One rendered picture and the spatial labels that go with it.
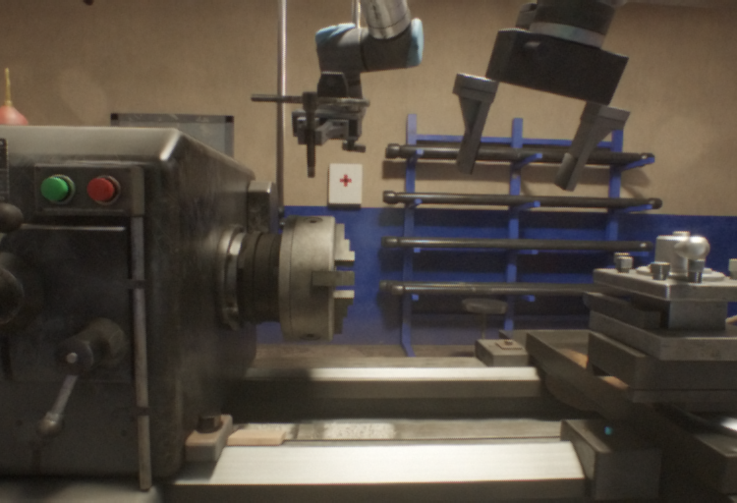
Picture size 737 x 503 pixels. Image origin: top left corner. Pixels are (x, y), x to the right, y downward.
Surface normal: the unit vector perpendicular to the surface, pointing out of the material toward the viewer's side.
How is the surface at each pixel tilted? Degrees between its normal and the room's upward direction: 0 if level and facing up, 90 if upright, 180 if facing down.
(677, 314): 90
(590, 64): 113
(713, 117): 90
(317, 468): 36
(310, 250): 60
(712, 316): 90
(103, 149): 45
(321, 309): 107
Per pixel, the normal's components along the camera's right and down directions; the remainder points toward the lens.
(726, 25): 0.05, 0.07
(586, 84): 0.08, 0.47
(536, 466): 0.04, -0.76
